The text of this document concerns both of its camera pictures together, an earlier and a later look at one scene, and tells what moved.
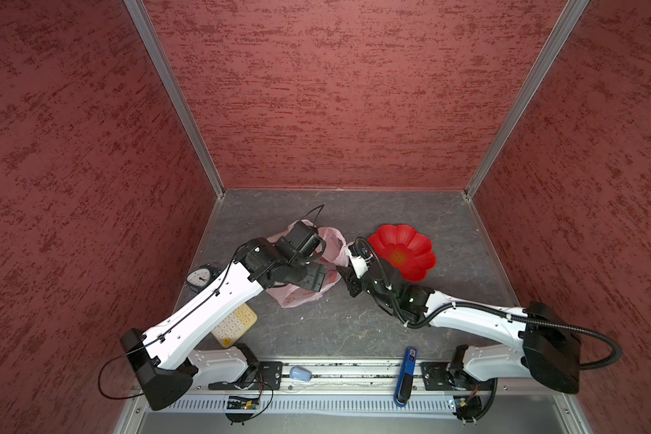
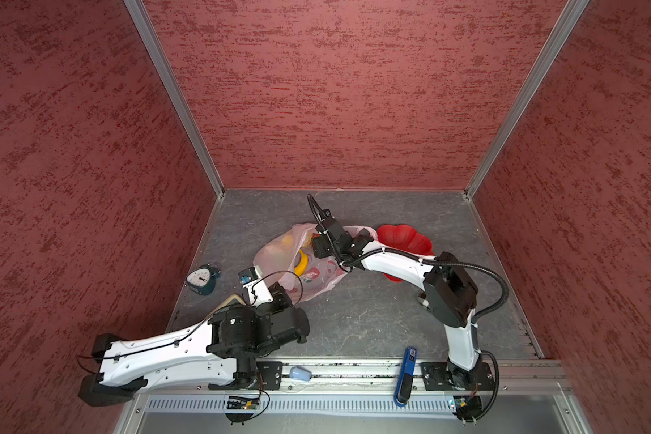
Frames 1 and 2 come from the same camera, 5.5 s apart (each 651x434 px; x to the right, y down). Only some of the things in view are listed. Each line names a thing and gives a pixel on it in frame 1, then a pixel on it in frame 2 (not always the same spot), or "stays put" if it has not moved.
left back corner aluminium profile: [147, 31] stays put
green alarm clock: [202, 276] stays put
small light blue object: [298, 373] stays put
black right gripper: [351, 280] to [318, 242]
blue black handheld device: [405, 382] stays put
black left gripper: [313, 278] to [280, 296]
